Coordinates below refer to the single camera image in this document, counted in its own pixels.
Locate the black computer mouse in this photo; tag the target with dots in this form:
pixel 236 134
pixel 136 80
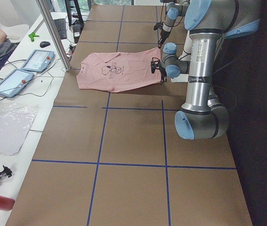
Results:
pixel 44 44

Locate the aluminium frame post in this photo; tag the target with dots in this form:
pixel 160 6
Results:
pixel 53 33

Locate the pink Snoopy t-shirt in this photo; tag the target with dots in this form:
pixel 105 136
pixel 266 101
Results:
pixel 118 71

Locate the teach pendant tablet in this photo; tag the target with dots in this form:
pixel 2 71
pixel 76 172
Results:
pixel 38 60
pixel 15 82

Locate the near teach pendant tablet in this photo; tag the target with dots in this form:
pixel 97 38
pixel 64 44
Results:
pixel 15 82

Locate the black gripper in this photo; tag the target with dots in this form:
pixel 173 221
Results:
pixel 163 71
pixel 163 36

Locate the black power adapter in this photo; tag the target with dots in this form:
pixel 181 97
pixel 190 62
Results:
pixel 76 32

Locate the black keyboard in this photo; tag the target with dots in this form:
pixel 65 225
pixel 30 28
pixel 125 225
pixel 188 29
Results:
pixel 60 25

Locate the far teach pendant tablet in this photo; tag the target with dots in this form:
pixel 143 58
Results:
pixel 38 60

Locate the green plastic tool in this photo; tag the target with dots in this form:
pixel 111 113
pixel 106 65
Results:
pixel 32 36

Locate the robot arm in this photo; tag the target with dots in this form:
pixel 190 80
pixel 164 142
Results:
pixel 208 23
pixel 174 9

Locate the clear plastic bag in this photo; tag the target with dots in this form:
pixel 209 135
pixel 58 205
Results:
pixel 15 122

